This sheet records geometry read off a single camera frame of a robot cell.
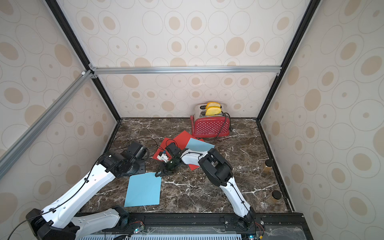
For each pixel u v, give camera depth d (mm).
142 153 586
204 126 994
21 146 540
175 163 746
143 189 856
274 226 742
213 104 1000
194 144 1066
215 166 582
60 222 383
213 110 973
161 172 887
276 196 725
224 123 973
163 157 887
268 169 875
